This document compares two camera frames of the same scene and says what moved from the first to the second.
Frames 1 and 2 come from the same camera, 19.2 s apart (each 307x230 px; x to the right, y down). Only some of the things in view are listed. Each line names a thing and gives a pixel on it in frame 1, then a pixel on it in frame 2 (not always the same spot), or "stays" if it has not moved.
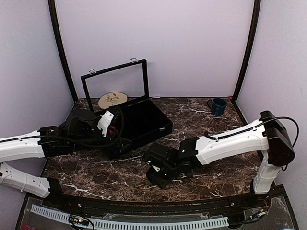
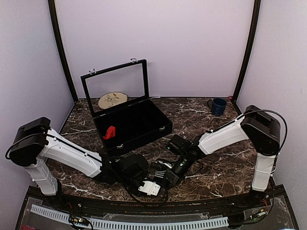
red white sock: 111,132 stays
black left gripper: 110,140 -> 134,193
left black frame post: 52,7 stays
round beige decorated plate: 111,98 stays
